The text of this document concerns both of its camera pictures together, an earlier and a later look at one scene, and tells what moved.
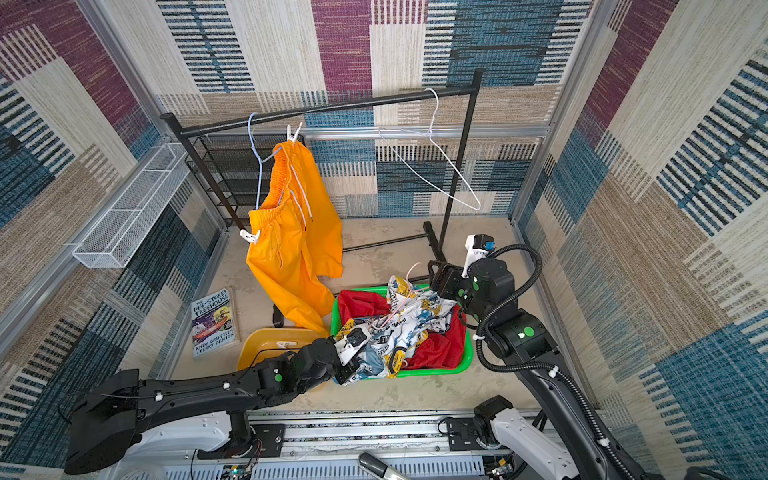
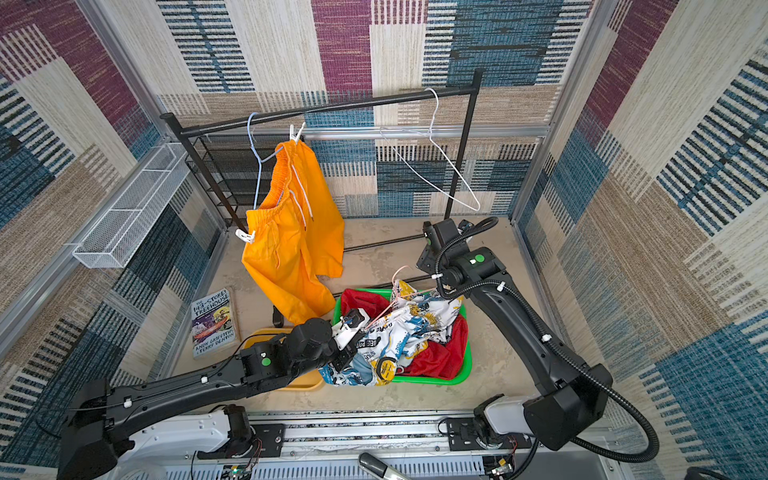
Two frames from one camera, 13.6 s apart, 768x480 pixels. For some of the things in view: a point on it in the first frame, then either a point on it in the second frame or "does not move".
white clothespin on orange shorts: (250, 237) does not move
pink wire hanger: (407, 274) to (397, 297)
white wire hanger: (384, 131) does not move
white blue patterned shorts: (399, 327) does not move
